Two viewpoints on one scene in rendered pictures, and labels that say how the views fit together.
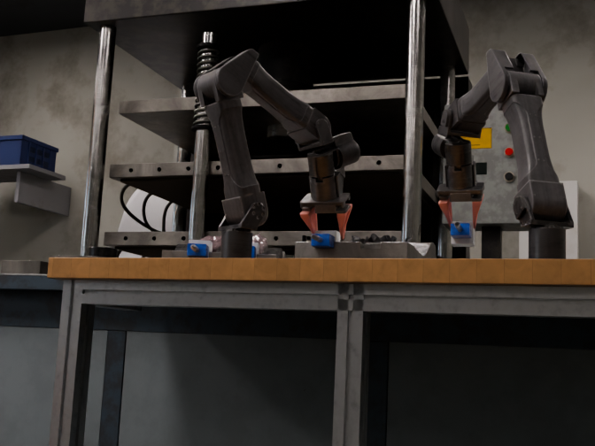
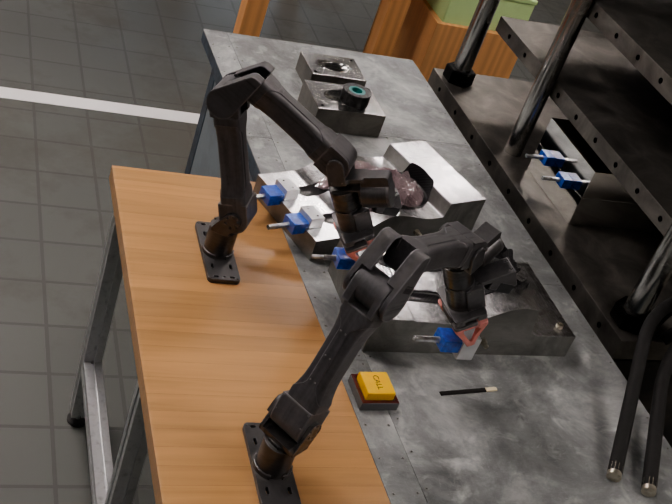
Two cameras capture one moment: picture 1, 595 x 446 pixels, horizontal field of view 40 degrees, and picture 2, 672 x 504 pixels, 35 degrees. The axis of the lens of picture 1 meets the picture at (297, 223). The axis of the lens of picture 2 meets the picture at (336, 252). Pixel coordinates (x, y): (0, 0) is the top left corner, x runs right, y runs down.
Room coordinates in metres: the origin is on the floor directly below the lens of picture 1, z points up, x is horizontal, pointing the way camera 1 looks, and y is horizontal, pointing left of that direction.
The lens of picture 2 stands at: (0.44, -1.30, 2.15)
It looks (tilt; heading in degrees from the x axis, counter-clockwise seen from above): 34 degrees down; 42
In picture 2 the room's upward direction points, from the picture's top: 21 degrees clockwise
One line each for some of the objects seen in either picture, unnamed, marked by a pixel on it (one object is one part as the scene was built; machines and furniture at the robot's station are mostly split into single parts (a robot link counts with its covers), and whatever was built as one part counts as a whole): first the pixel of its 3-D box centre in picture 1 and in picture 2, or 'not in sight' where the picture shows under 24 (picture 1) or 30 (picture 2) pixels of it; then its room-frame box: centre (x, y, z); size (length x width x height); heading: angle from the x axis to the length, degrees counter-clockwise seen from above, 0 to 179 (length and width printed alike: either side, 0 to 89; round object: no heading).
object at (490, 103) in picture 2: not in sight; (627, 202); (3.10, 0.07, 0.75); 1.30 x 0.84 x 0.06; 71
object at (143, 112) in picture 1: (288, 126); not in sight; (3.15, 0.05, 1.51); 1.10 x 0.70 x 0.05; 71
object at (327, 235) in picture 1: (321, 240); (339, 258); (1.84, -0.06, 0.89); 0.13 x 0.05 x 0.05; 161
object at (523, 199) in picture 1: (543, 213); (289, 424); (1.44, -0.43, 0.90); 0.09 x 0.06 x 0.06; 102
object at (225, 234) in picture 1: (235, 249); (220, 239); (1.65, 0.12, 0.84); 0.20 x 0.07 x 0.08; 69
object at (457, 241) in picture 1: (460, 229); (443, 339); (1.85, -0.37, 0.93); 0.13 x 0.05 x 0.05; 161
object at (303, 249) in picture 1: (375, 264); (457, 290); (2.07, -0.20, 0.87); 0.50 x 0.26 x 0.14; 161
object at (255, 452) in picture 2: (546, 249); (276, 453); (1.44, -0.44, 0.84); 0.20 x 0.07 x 0.08; 69
